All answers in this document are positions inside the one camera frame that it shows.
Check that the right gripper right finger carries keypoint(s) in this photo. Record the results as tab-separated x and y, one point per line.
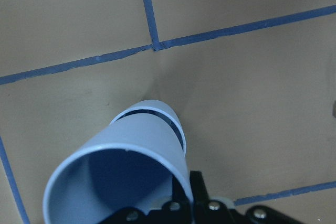
198	187

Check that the blue cup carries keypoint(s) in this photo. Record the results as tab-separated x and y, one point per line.
161	110
131	163

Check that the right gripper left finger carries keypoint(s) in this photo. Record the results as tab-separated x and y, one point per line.
179	195

